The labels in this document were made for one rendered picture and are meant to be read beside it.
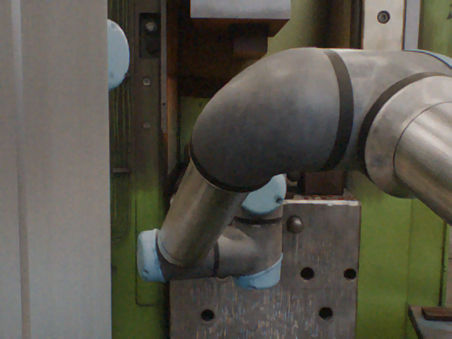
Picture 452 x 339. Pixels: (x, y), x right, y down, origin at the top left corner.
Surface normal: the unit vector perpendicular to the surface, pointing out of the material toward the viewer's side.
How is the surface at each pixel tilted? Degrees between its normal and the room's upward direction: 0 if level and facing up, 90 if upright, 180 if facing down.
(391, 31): 90
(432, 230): 90
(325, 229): 90
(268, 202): 89
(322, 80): 64
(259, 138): 107
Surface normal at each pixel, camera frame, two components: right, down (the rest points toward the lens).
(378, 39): 0.00, 0.14
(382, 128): -0.42, 0.14
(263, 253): 0.31, 0.12
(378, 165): -0.47, 0.51
